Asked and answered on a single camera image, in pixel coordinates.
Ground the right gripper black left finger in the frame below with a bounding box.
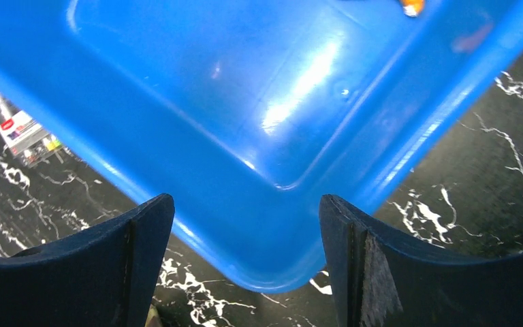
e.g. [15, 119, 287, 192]
[0, 194, 175, 326]

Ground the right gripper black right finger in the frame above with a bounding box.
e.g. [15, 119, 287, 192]
[319, 194, 523, 326]

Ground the blue plastic bin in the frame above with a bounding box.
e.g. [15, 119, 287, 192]
[0, 1, 523, 293]

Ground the small clear marker box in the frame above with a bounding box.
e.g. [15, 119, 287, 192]
[0, 94, 62, 167]

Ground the black marbled table mat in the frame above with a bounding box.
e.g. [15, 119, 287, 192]
[0, 55, 523, 326]

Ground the orange toy food piece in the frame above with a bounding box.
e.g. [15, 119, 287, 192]
[399, 0, 425, 18]

